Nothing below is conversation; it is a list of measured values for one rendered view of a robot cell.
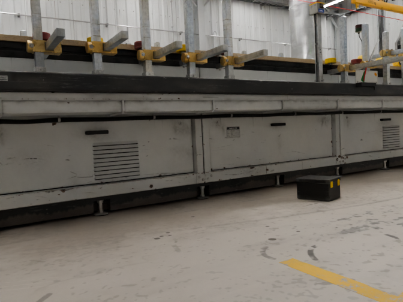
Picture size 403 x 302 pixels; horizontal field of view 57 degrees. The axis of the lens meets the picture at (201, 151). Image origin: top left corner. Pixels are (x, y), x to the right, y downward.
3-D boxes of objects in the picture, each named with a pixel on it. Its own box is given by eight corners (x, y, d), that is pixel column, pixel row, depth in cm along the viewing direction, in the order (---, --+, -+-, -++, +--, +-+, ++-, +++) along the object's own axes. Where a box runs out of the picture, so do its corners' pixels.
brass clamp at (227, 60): (244, 65, 214) (244, 56, 214) (225, 64, 207) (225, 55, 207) (238, 67, 219) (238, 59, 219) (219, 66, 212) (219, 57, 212)
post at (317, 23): (324, 82, 250) (322, 14, 248) (319, 82, 248) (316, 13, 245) (319, 83, 254) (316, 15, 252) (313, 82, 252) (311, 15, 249)
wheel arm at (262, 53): (268, 57, 192) (268, 48, 192) (263, 56, 191) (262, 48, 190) (220, 71, 229) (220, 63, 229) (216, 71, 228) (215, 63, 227)
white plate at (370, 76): (378, 84, 280) (378, 71, 280) (355, 83, 267) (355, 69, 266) (377, 84, 281) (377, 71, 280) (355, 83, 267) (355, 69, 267)
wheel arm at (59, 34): (66, 39, 140) (65, 27, 140) (56, 38, 138) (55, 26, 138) (46, 60, 177) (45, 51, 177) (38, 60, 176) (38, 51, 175)
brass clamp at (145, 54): (166, 60, 188) (165, 50, 188) (141, 59, 181) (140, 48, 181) (161, 63, 193) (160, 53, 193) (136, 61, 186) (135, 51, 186)
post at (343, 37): (348, 84, 264) (346, 15, 262) (345, 84, 262) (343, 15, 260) (344, 85, 267) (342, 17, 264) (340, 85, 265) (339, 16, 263)
